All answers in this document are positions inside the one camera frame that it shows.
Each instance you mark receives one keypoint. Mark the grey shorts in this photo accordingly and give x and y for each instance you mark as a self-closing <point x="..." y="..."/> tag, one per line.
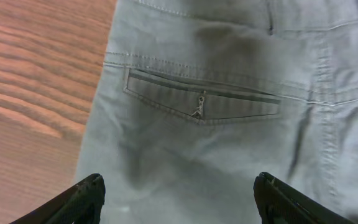
<point x="198" y="97"/>

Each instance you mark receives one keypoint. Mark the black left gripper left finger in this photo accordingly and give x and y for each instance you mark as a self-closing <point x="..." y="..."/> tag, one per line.
<point x="80" y="204"/>

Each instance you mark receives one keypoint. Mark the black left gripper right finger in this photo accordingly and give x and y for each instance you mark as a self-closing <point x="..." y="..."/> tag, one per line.
<point x="278" y="203"/>

